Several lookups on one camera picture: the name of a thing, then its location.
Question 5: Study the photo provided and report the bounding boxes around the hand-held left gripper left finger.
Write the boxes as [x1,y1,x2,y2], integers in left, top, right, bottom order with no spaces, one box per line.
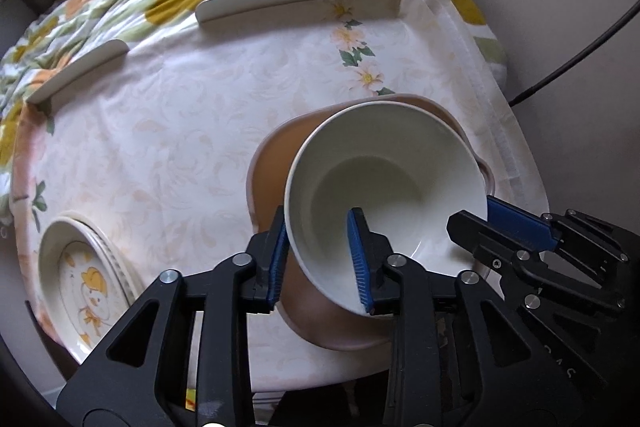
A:
[56,206,290,427]

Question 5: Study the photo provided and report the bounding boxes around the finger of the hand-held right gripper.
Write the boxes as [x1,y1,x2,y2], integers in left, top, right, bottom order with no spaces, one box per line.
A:
[446,209,627,309]
[485,196,631,264]

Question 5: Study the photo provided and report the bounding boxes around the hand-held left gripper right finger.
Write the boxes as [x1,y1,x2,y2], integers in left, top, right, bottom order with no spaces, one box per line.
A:
[346,208,608,427]

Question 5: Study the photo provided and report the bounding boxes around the cream cartoon-print bowl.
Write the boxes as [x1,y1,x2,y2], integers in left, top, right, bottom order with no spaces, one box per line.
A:
[284,101,488,315]

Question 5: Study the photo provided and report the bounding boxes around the pink heart-shaped bowl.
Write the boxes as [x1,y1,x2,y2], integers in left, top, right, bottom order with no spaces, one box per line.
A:
[245,93,496,352]

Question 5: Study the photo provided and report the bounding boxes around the white ribbed bowl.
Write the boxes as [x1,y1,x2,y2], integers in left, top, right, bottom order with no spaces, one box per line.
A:
[92,224,140,308]

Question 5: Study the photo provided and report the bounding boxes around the duck-print plate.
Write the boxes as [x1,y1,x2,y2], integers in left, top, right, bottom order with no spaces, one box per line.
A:
[39,217,132,365]

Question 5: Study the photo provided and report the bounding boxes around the cream patterned tablecloth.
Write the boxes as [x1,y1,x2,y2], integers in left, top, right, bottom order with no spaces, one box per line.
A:
[7,0,551,393]

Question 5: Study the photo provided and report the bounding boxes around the white plate left edge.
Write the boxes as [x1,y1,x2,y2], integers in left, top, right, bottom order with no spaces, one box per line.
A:
[26,39,130,104]

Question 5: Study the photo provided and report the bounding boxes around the black cable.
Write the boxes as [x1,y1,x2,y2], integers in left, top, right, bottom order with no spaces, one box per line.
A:
[507,2,640,105]

